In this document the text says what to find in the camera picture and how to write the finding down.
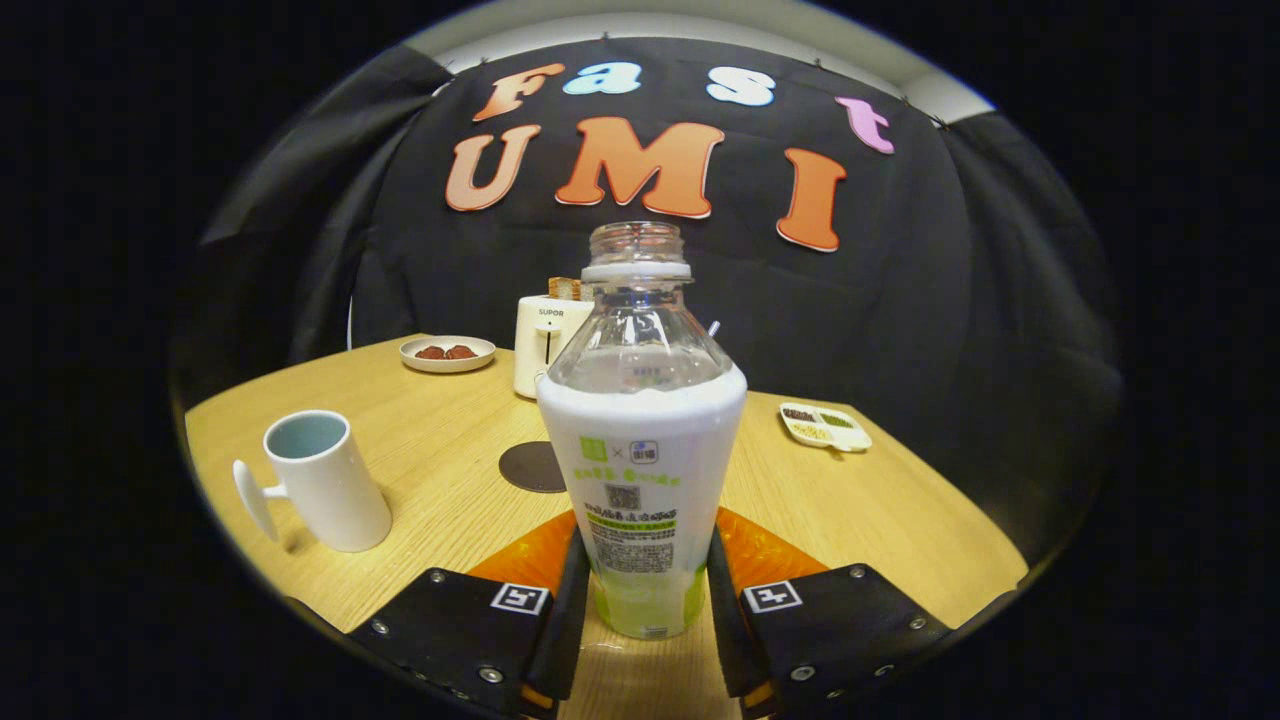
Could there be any dark brown round coaster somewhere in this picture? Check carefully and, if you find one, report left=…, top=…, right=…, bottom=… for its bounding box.
left=499, top=441, right=568, bottom=494

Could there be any white round plate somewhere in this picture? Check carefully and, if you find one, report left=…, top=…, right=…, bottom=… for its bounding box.
left=400, top=335, right=497, bottom=375

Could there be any white divided dish with beans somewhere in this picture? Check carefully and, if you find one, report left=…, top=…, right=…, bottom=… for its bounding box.
left=779, top=402, right=873, bottom=453

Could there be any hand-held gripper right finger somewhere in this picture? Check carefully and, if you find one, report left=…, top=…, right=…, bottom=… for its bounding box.
left=706, top=507, right=956, bottom=719

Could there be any clear juice bottle white label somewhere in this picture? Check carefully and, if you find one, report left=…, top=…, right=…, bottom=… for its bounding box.
left=536, top=221, right=749, bottom=641

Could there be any cream white toaster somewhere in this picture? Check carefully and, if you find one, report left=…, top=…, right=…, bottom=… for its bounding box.
left=513, top=294, right=594, bottom=400

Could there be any wooden table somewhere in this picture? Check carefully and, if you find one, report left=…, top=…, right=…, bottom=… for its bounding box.
left=185, top=333, right=1031, bottom=720

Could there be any white cup with handle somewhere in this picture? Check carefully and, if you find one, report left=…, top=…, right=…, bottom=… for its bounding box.
left=232, top=410, right=393, bottom=554

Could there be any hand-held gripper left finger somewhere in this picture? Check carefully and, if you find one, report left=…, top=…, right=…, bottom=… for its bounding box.
left=348, top=510, right=591, bottom=719

